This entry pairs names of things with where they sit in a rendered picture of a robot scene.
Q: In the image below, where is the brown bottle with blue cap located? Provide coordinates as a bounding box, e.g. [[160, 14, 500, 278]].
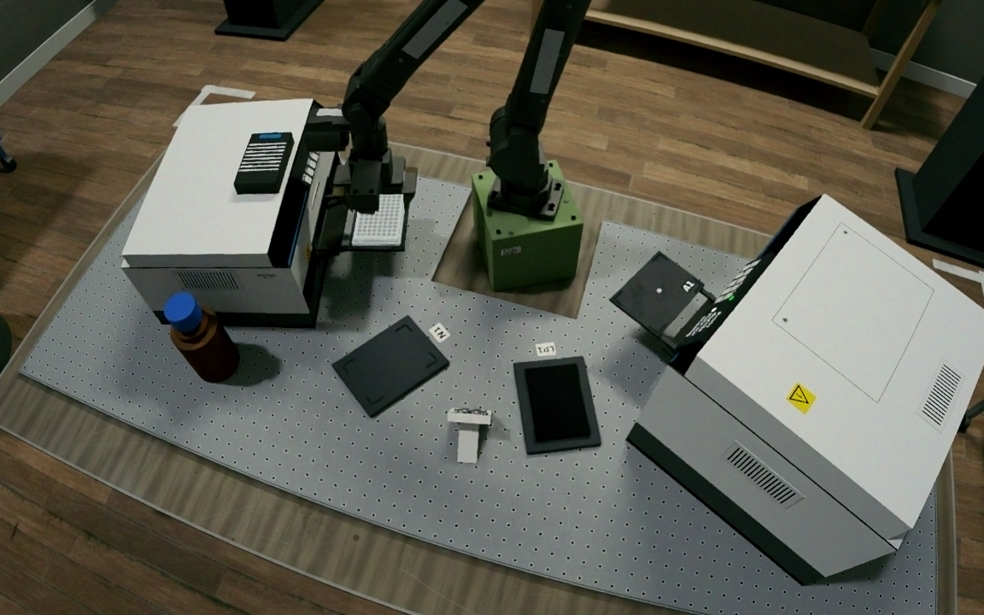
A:
[[164, 292, 240, 384]]

